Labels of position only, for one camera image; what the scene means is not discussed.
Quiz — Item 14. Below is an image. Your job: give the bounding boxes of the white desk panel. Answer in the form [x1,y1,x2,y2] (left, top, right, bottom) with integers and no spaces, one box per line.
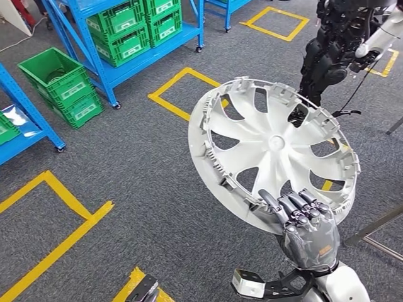
[0,0,32,36]

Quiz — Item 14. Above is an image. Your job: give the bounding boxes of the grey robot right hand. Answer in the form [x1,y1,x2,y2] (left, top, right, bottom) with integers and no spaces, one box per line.
[258,188,341,271]

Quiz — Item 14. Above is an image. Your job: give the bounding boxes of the white floor cable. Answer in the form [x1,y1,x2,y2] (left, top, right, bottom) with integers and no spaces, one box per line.
[0,16,46,53]

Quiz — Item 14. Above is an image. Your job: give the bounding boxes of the black humanoid robot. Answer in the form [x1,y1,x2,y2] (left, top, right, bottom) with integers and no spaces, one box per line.
[297,0,403,118]

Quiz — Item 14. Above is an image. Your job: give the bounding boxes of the grey plastic wheel hubcap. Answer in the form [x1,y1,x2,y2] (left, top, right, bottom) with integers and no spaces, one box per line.
[188,76,361,235]

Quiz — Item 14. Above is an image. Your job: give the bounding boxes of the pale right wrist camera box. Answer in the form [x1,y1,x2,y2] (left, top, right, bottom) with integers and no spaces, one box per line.
[231,269,266,299]

